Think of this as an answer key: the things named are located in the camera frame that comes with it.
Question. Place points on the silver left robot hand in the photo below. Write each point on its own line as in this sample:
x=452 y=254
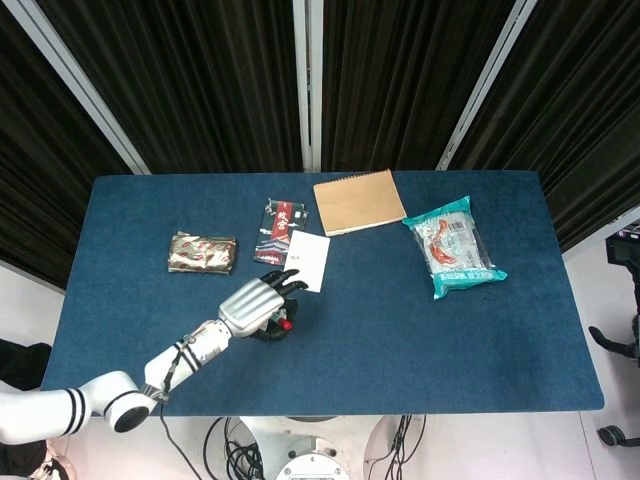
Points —
x=252 y=302

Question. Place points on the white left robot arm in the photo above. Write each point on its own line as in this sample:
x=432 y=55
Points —
x=170 y=362

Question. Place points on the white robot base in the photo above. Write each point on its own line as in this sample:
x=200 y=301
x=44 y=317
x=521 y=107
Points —
x=310 y=450

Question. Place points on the red cap marker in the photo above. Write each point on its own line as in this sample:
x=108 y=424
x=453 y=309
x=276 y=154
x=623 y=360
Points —
x=286 y=325

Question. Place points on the small black red object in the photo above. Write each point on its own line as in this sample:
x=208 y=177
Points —
x=276 y=336

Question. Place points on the gold and red snack packet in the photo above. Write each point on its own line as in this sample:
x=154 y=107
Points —
x=202 y=254

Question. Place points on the white paper card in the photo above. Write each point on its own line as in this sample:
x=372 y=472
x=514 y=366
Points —
x=310 y=260

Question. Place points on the dark printed red-black packet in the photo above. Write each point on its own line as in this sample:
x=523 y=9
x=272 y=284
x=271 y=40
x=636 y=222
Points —
x=277 y=225

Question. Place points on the brown kraft spiral notebook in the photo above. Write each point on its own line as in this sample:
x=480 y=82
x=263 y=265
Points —
x=357 y=202

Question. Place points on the blue tablecloth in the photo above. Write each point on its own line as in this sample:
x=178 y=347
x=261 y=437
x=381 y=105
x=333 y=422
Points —
x=400 y=350

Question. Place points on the teal noodle bag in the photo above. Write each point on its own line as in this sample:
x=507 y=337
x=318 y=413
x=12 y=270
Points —
x=452 y=245

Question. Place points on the dark pleated curtain panel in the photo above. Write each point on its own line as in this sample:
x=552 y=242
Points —
x=575 y=125
x=400 y=75
x=40 y=175
x=200 y=75

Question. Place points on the black bag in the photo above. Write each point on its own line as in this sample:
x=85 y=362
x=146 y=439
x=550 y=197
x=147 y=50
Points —
x=22 y=360

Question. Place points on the black caster wheel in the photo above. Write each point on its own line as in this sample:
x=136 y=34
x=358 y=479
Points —
x=612 y=436

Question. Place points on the white frame post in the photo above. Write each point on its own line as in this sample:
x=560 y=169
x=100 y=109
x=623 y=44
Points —
x=485 y=82
x=77 y=82
x=302 y=75

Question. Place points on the black camera on tripod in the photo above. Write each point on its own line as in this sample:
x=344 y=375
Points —
x=622 y=250

